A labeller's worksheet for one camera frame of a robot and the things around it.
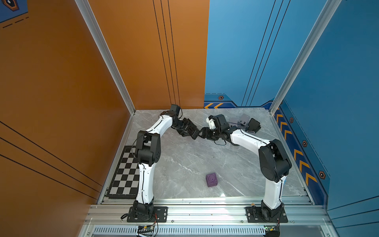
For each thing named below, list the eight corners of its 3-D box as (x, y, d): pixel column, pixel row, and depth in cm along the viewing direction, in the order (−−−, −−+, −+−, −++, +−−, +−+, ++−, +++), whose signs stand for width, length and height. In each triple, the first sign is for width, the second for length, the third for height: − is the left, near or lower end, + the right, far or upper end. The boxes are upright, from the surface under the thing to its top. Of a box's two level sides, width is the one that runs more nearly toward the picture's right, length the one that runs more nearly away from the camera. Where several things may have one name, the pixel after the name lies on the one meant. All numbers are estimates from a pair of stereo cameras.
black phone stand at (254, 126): (251, 137, 106) (257, 127, 97) (244, 130, 110) (248, 120, 101) (256, 133, 108) (261, 124, 99) (248, 127, 112) (252, 117, 103)
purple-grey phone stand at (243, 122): (236, 126, 113) (238, 120, 108) (240, 118, 118) (242, 113, 112) (245, 130, 110) (248, 124, 105) (249, 122, 115) (252, 116, 110)
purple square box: (207, 187, 84) (208, 184, 80) (205, 177, 88) (205, 174, 84) (217, 185, 85) (218, 182, 80) (214, 175, 88) (215, 172, 84)
